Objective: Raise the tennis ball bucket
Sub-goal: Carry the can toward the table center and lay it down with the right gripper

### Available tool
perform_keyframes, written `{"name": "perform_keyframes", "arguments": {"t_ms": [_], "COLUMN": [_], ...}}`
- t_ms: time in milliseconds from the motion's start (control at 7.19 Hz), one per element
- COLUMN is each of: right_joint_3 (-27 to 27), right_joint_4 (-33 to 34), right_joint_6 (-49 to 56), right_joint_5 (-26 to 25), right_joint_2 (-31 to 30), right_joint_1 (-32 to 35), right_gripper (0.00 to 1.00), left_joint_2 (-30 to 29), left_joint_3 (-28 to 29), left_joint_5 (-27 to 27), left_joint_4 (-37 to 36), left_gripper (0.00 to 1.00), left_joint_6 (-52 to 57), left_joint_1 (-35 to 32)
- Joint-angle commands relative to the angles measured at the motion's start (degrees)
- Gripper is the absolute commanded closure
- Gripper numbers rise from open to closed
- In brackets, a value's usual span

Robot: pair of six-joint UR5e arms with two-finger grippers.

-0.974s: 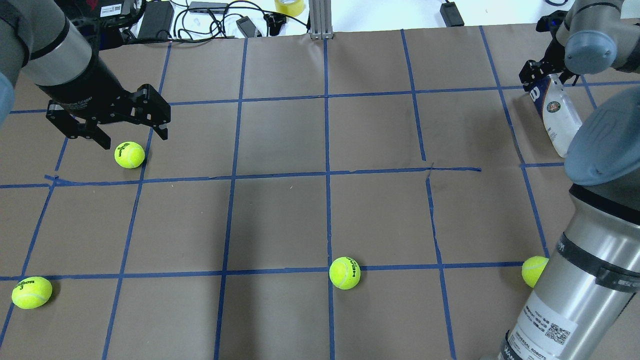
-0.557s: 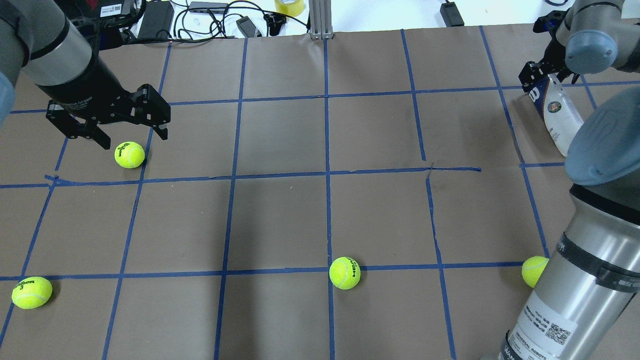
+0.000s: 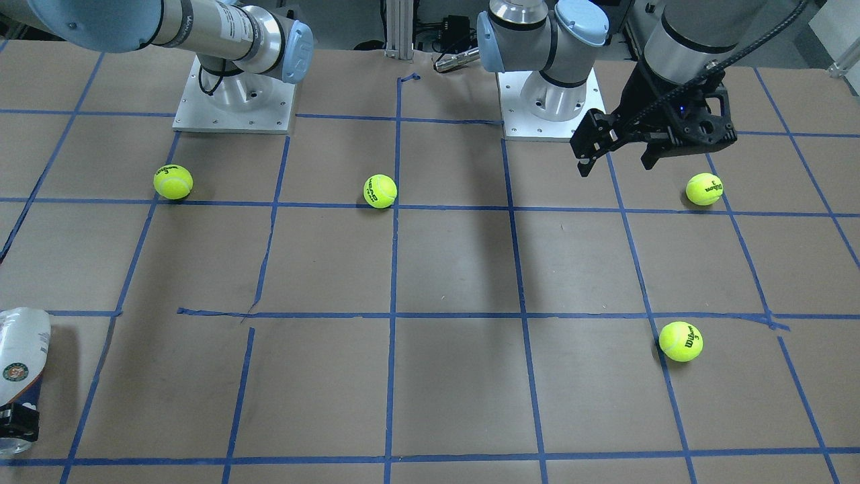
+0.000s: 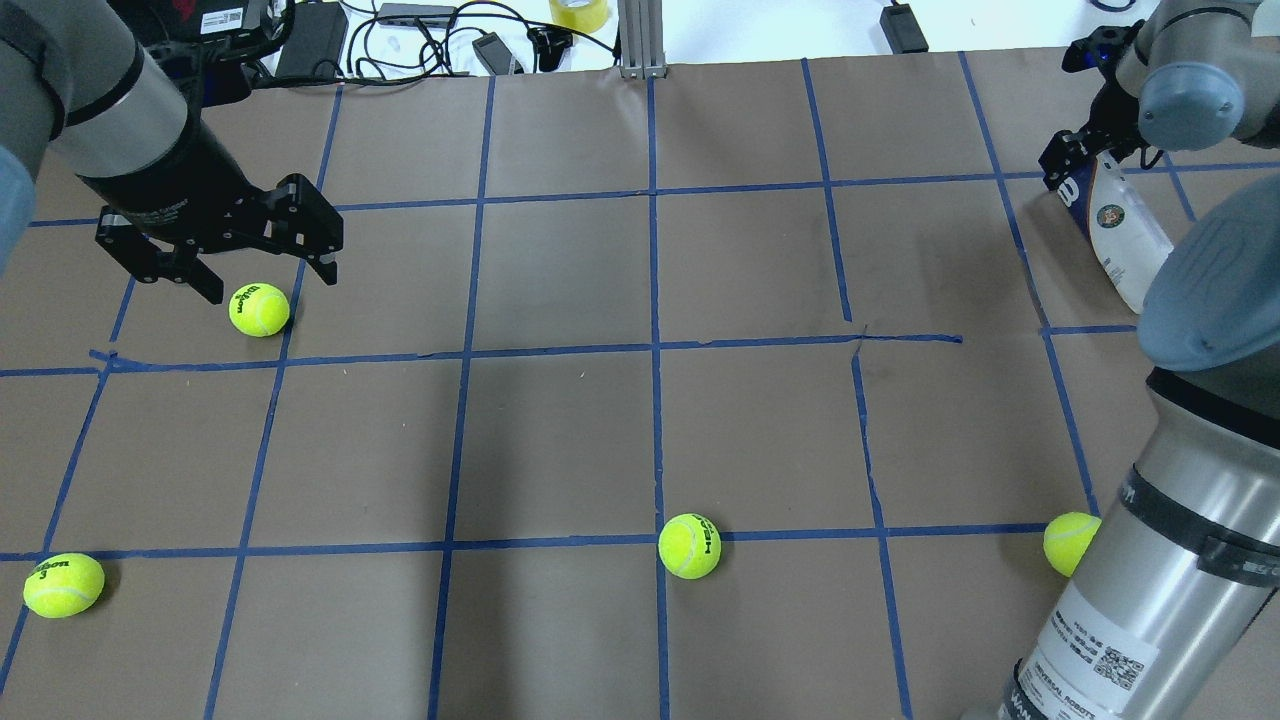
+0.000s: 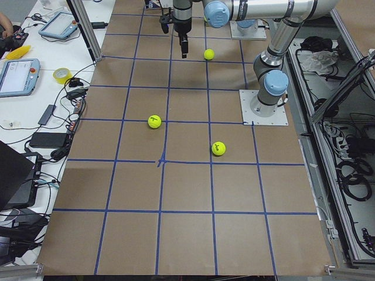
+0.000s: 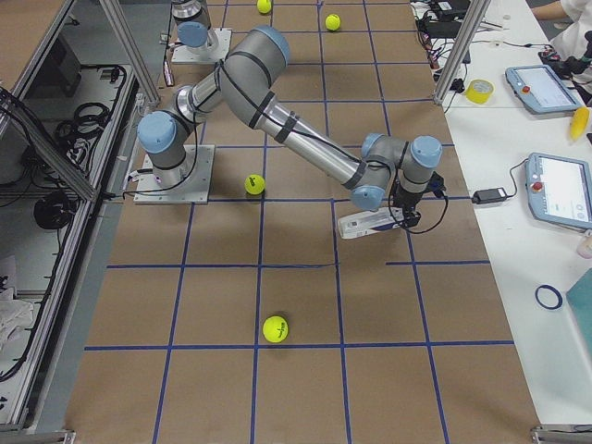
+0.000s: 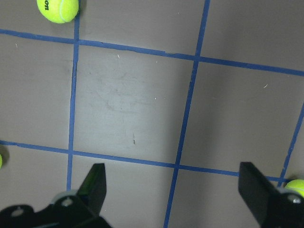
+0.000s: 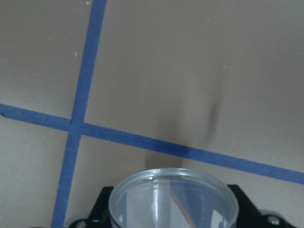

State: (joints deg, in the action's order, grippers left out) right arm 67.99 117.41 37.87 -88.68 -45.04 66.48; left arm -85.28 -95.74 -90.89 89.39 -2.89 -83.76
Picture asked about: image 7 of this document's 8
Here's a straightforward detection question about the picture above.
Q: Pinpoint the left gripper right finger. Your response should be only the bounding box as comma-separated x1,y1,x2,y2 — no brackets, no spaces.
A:
238,162,280,226

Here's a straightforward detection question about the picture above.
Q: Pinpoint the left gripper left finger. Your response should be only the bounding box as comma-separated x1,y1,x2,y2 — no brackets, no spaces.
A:
76,163,106,215

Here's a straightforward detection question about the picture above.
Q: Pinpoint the tennis ball near right gripper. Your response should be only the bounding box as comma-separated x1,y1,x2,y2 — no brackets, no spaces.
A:
285,179,304,197

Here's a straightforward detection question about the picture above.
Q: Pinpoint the tennis ball front left corner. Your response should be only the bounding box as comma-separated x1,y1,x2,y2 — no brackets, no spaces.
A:
0,154,3,168

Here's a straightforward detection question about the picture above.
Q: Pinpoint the tennis ball front centre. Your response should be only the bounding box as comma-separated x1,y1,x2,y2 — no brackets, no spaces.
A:
36,0,79,24

